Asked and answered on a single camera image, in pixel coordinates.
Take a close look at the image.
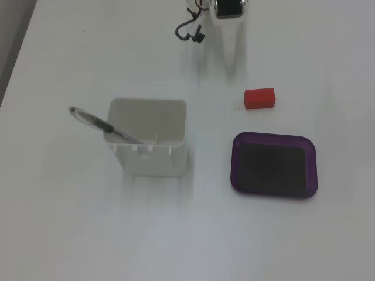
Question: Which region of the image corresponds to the clear black ballpoint pen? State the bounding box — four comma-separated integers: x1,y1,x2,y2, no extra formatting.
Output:
68,105,145,145

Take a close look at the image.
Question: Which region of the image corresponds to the red rectangular cube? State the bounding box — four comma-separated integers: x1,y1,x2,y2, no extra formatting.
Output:
243,87,277,112

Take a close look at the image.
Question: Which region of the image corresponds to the purple tray with dark inlay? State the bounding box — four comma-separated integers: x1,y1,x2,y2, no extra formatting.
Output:
230,131,319,200

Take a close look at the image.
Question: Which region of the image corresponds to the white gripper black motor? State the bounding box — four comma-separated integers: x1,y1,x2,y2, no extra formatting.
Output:
209,0,247,74

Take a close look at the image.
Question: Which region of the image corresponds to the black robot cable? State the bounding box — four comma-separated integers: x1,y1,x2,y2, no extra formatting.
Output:
175,7,207,45

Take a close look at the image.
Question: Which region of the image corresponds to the white plastic pen holder box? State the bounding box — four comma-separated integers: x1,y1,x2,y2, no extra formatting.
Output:
102,98,188,177

